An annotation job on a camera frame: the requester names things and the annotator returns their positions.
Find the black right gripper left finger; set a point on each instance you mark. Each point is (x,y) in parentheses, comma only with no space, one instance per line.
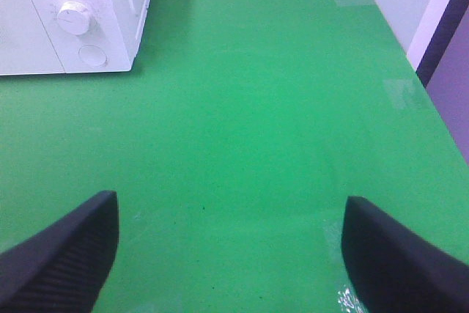
(63,268)

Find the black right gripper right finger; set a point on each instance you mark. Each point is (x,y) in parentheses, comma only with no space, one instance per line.
(392,269)

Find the round white door button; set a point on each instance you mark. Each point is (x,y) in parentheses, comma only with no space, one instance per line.
(92,55)

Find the white microwave door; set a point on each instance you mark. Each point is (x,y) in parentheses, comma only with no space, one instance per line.
(25,45)

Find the white microwave knob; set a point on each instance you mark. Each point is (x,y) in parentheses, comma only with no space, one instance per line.
(76,17)

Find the white microwave oven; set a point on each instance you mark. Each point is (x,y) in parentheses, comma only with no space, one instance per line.
(70,36)

